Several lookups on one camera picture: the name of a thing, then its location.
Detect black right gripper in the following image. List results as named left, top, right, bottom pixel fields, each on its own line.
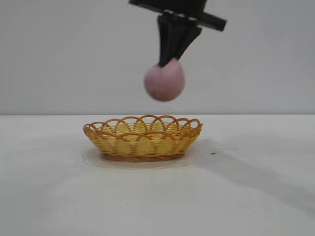
left=128, top=0, right=227, bottom=68

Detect yellow woven wicker basket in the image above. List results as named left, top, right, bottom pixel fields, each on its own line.
left=83, top=114, right=204, bottom=163

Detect pink peach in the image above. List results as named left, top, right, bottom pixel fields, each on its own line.
left=144, top=58, right=186, bottom=102

